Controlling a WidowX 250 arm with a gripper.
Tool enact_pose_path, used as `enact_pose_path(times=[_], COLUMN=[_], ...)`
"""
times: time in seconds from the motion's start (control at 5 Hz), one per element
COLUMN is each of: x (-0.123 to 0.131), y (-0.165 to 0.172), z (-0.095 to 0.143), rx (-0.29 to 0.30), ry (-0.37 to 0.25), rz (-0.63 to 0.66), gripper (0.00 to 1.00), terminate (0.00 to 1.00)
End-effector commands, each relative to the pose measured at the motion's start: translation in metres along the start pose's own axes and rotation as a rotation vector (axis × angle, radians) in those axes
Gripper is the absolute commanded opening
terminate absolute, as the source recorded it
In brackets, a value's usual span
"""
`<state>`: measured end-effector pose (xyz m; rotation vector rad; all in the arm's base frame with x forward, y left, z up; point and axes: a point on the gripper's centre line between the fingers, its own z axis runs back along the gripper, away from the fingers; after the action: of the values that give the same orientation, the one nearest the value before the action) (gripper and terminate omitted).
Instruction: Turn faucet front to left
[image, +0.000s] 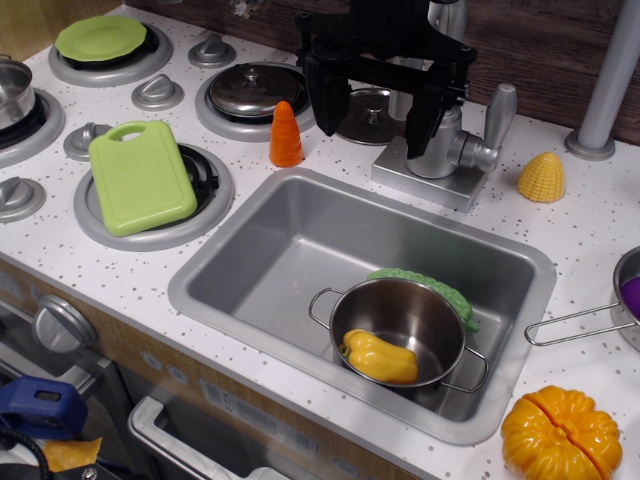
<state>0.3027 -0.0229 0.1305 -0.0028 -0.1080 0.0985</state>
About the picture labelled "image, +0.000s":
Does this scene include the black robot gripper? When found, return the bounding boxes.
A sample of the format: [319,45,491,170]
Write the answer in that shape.
[295,1,477,159]

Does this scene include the silver toy faucet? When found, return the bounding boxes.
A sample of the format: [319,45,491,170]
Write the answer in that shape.
[370,0,518,214]

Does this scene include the steel lid on counter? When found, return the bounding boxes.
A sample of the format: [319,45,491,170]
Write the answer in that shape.
[336,87,405,146]

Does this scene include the orange toy carrot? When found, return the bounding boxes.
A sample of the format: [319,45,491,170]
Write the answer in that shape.
[269,101,304,167]

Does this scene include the steel lid on burner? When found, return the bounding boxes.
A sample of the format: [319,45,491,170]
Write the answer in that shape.
[209,64,302,118]

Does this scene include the back-right stove burner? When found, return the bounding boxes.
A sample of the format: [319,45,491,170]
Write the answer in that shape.
[195,62,315,143]

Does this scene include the grey toy sink basin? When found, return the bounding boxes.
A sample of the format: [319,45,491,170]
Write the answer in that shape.
[168,168,556,445]

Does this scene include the grey stove knob back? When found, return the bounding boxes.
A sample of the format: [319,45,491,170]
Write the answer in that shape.
[188,33,237,69]

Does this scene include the yellow toy corn piece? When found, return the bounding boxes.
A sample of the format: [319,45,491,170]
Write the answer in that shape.
[517,152,565,203]

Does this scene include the front-right stove burner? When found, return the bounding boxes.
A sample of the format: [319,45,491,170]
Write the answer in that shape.
[73,144,234,252]

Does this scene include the grey vertical pole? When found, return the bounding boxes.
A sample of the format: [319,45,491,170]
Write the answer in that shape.
[565,1,639,161]

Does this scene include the steel pot in sink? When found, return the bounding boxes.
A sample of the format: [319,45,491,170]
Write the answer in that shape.
[308,278,489,394]

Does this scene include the grey stove knob middle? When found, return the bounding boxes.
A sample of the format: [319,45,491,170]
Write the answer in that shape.
[131,74,184,111]

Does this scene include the back-left stove burner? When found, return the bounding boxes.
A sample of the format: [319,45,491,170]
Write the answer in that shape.
[48,23,173,88]

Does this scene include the green toy vegetable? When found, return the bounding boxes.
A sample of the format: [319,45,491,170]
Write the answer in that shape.
[366,268,480,333]

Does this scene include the green toy cutting board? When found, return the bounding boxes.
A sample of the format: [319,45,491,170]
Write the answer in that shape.
[88,120,198,237]

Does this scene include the yellow toy bell pepper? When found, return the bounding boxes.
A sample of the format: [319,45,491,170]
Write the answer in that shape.
[340,329,419,385]

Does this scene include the green toy plate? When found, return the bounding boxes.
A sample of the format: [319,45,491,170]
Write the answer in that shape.
[55,15,147,62]

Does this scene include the grey stove knob left-middle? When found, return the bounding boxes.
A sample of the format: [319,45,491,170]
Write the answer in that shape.
[63,122,111,162]

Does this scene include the purple toy in saucepan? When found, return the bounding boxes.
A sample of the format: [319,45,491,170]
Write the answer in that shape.
[620,277,640,320]

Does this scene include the front-left stove burner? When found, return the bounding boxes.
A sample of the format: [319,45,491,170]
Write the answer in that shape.
[1,88,65,169]

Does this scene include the steel pot at left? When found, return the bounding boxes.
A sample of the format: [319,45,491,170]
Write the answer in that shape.
[0,56,36,130]

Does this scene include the grey stove knob front-left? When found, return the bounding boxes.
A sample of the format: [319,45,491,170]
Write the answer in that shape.
[1,177,46,224]

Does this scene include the orange toy pumpkin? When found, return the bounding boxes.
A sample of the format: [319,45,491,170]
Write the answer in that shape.
[501,386,623,479]

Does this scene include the grey oven dial knob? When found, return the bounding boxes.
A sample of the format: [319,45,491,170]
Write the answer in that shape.
[31,295,98,354]

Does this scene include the blue clamp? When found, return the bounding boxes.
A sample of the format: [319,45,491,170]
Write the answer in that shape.
[1,375,88,440]

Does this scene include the orange tape piece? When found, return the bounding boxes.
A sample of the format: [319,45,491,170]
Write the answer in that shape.
[43,437,103,473]

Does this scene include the steel saucepan with handle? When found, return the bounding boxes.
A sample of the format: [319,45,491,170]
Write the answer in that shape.
[524,247,639,350]

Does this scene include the grey oven door handle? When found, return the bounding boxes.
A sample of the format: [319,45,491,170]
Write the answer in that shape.
[127,395,281,480]

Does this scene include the black cable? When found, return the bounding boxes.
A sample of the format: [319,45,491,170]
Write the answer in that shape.
[0,427,51,480]

